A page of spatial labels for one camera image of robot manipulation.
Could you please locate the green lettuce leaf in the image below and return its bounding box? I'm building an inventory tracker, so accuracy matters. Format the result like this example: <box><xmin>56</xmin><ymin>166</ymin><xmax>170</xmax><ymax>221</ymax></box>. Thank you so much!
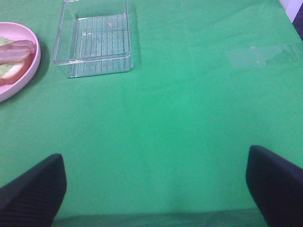
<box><xmin>0</xmin><ymin>37</ymin><xmax>14</xmax><ymax>75</ymax></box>

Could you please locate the clear right plastic tray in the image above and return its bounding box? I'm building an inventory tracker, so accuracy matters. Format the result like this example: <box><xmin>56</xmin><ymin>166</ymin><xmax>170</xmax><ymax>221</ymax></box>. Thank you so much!
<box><xmin>53</xmin><ymin>0</ymin><xmax>134</xmax><ymax>78</ymax></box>

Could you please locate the white bread slice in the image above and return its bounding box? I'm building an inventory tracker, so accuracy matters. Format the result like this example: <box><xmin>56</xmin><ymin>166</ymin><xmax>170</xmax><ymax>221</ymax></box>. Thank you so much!
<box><xmin>0</xmin><ymin>54</ymin><xmax>33</xmax><ymax>86</ymax></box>

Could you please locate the pink round plate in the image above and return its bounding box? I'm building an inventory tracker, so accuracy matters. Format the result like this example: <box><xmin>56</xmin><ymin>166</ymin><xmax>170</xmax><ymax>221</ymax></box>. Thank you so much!
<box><xmin>0</xmin><ymin>22</ymin><xmax>41</xmax><ymax>102</ymax></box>

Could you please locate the green tablecloth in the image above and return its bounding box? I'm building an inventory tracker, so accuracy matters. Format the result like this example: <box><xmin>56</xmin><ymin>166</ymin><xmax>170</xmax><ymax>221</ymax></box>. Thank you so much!
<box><xmin>0</xmin><ymin>0</ymin><xmax>303</xmax><ymax>218</ymax></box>

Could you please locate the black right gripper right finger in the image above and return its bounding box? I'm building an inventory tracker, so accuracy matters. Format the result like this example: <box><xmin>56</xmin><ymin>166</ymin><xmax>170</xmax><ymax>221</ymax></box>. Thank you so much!
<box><xmin>246</xmin><ymin>145</ymin><xmax>303</xmax><ymax>227</ymax></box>

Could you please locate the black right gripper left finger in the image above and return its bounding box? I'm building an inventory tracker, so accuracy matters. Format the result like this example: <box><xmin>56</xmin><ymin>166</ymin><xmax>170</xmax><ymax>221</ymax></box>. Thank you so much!
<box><xmin>0</xmin><ymin>154</ymin><xmax>67</xmax><ymax>227</ymax></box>

